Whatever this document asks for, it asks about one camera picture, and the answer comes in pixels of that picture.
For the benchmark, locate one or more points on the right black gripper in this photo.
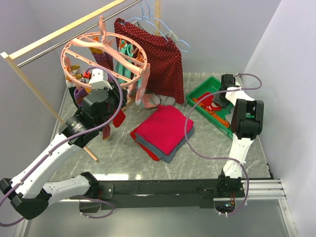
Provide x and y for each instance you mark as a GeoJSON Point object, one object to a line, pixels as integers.
{"type": "Point", "coordinates": [223, 104]}

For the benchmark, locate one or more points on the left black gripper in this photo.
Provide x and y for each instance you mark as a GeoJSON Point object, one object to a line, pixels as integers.
{"type": "Point", "coordinates": [115, 92]}

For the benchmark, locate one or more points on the purple orange striped sock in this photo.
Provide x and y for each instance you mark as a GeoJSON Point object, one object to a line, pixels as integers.
{"type": "Point", "coordinates": [79, 95]}

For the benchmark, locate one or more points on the pink round clip hanger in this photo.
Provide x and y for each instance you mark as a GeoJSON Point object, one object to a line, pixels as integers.
{"type": "Point", "coordinates": [122, 56]}

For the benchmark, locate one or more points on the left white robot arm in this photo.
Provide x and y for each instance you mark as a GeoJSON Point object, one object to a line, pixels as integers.
{"type": "Point", "coordinates": [30, 192]}

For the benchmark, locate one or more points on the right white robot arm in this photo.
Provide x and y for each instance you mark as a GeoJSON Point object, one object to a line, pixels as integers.
{"type": "Point", "coordinates": [246, 125]}

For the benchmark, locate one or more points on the green plastic tray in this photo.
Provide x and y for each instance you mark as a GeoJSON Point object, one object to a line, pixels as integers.
{"type": "Point", "coordinates": [210, 85]}

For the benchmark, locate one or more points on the orange sock in tray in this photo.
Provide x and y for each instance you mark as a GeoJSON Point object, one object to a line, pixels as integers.
{"type": "Point", "coordinates": [217, 118]}

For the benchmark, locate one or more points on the red folded towel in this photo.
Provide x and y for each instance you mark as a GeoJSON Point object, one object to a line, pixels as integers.
{"type": "Point", "coordinates": [151, 154]}

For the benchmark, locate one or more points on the white blue hanging sock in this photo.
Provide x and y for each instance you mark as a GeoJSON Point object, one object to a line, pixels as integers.
{"type": "Point", "coordinates": [144, 99]}

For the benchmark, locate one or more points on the maroon purple hanging sock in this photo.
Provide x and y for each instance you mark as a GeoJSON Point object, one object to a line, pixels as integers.
{"type": "Point", "coordinates": [102, 58]}

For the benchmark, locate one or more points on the grey cloth under dress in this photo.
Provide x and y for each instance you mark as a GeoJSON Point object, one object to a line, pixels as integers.
{"type": "Point", "coordinates": [166, 100]}

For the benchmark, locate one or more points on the dark red dotted cloth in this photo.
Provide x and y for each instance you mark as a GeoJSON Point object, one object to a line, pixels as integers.
{"type": "Point", "coordinates": [164, 57]}

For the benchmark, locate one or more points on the grey folded towel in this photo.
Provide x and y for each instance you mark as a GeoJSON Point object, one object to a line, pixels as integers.
{"type": "Point", "coordinates": [159, 153]}

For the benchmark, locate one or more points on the black base beam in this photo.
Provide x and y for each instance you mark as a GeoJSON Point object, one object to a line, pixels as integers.
{"type": "Point", "coordinates": [164, 193]}

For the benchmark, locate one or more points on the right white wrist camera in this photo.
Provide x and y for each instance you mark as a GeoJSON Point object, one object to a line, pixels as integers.
{"type": "Point", "coordinates": [228, 80]}

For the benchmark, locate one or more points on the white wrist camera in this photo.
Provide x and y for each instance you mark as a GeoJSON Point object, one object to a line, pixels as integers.
{"type": "Point", "coordinates": [98, 79]}
{"type": "Point", "coordinates": [228, 80]}

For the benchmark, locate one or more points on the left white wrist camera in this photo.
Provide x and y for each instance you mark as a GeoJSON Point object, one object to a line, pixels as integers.
{"type": "Point", "coordinates": [98, 79]}

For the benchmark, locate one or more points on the blue wire hanger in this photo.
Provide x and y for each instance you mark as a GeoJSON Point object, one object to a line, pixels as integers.
{"type": "Point", "coordinates": [151, 14]}

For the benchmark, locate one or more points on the wooden clothes rack frame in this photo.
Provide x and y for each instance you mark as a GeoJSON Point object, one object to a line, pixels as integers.
{"type": "Point", "coordinates": [25, 123]}

